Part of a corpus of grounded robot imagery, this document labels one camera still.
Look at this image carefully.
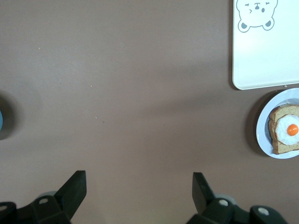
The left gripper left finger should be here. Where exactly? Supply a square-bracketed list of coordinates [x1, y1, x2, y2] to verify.
[0, 170, 87, 224]

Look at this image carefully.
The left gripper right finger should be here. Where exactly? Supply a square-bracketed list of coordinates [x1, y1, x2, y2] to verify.
[186, 172, 287, 224]

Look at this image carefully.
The pale lavender round plate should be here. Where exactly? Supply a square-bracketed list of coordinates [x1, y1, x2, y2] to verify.
[256, 87, 299, 160]

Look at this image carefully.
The bread slice under egg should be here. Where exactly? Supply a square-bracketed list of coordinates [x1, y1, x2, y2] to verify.
[268, 104, 299, 155]

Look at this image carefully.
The fried egg toy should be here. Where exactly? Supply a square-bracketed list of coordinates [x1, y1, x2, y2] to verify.
[274, 115, 299, 146]

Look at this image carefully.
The cream tray with bear print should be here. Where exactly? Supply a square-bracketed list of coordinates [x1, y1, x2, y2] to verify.
[232, 0, 299, 91]

